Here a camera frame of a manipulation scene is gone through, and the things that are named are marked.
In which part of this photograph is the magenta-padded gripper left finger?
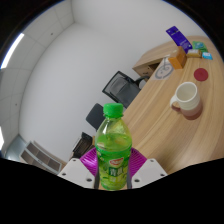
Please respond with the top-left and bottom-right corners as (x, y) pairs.
(57, 147), (100, 190)

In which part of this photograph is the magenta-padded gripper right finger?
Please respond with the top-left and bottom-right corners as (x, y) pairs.
(126, 147), (168, 190)

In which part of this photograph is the green drink bottle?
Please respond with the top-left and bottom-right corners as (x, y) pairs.
(94, 102), (133, 192)

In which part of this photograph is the black printed carton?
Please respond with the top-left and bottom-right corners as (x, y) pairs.
(70, 131), (96, 160)

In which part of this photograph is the wooden shelf cabinet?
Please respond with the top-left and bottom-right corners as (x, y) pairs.
(19, 140), (67, 176)

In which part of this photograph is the black office chair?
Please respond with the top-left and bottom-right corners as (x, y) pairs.
(85, 102), (106, 132)

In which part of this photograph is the white and pink mug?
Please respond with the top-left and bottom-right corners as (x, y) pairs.
(169, 81), (203, 121)

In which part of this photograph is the ceiling light panel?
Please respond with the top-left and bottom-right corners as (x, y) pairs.
(0, 126), (5, 151)
(0, 32), (26, 70)

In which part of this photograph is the grey mesh office chair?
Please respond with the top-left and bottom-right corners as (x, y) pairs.
(101, 70), (151, 109)

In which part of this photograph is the round glass dish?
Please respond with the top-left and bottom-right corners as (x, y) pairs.
(154, 61), (174, 80)

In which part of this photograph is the flat round red coaster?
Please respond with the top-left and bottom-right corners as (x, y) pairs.
(193, 67), (209, 82)

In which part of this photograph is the orange wooden box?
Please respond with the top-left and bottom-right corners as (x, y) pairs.
(167, 45), (188, 70)

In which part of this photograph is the small beige box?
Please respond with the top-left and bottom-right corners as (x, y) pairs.
(185, 48), (203, 59)

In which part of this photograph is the small blue box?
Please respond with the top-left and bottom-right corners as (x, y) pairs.
(201, 51), (214, 61)

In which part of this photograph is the small green box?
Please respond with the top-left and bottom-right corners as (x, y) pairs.
(191, 40), (209, 53)

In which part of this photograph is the purple stand-up card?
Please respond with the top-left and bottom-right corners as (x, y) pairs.
(165, 25), (193, 54)

